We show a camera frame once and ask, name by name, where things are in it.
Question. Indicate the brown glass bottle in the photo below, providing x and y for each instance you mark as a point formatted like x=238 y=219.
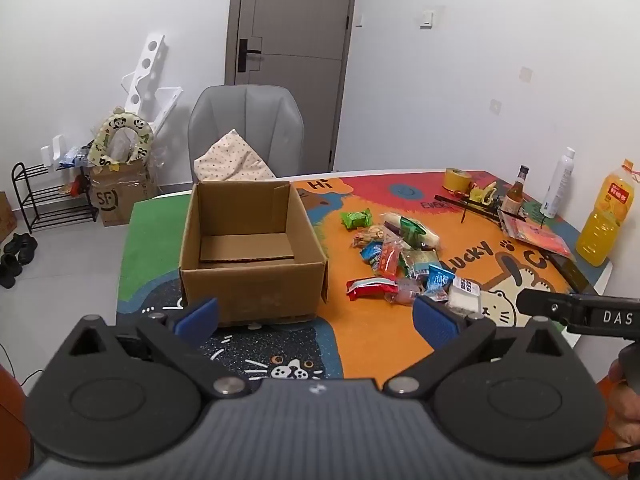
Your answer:
x=512 y=200

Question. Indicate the clear green snack packet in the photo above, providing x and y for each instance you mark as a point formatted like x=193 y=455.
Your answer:
x=417 y=260

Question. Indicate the black shoe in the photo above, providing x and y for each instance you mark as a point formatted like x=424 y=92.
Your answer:
x=22 y=246
x=9 y=270

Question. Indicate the red snack packet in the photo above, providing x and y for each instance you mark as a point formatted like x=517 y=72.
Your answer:
x=370 y=287

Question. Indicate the pile of plastic bags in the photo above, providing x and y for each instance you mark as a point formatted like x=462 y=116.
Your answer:
x=75 y=156

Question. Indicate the black shoe rack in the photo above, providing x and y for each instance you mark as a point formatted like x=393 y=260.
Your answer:
x=60 y=203

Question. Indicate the orange juice bottle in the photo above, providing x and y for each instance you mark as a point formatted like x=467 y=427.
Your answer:
x=602 y=225

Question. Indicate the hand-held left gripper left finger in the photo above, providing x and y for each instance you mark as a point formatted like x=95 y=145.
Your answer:
x=197 y=317

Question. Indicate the grey door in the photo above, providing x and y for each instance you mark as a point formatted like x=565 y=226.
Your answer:
x=300 y=35

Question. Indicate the white spray bottle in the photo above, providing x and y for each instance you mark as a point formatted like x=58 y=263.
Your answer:
x=556 y=185

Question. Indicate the orange snack packet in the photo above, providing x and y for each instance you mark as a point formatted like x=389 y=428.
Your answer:
x=387 y=260

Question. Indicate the white plastic rack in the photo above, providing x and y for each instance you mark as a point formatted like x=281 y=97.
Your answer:
x=150 y=60

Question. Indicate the small pink snack packet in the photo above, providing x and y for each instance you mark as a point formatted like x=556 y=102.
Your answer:
x=405 y=292

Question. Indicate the white light switch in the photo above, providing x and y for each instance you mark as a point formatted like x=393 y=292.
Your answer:
x=425 y=17

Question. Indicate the yellow clip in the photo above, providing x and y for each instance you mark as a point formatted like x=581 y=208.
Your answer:
x=482 y=195

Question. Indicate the yellow tape roll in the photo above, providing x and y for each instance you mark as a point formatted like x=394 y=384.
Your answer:
x=456 y=180

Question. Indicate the grey chair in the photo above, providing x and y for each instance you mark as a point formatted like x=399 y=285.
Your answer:
x=250 y=115

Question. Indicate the person's right hand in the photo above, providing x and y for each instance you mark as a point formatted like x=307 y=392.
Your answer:
x=629 y=420

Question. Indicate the brown biscuit packet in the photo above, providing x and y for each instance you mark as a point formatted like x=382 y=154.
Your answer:
x=367 y=236

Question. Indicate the white wall socket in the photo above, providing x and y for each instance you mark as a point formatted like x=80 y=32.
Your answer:
x=495 y=105

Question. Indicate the long white bread packet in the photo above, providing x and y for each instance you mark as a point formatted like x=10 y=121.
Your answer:
x=395 y=220

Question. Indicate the polka-dot cushion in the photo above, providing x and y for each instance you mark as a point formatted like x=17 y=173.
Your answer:
x=230 y=157

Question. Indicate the white snack packet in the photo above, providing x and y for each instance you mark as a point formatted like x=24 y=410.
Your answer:
x=462 y=300

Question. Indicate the blue snack packet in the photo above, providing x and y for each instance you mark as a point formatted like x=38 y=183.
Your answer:
x=372 y=252
x=440 y=282

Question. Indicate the colourful cartoon table mat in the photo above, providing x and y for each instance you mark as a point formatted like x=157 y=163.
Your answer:
x=370 y=340

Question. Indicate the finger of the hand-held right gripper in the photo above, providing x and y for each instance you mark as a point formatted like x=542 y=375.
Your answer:
x=542 y=302

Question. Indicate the printed cardboard box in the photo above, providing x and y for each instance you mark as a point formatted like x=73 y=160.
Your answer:
x=125 y=195

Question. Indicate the dark green snack packet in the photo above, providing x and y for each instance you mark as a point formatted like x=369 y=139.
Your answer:
x=412 y=232

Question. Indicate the black stick tool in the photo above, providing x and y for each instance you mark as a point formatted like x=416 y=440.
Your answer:
x=465 y=205

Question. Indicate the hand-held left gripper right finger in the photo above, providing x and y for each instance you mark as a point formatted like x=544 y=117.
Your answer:
x=435 y=322

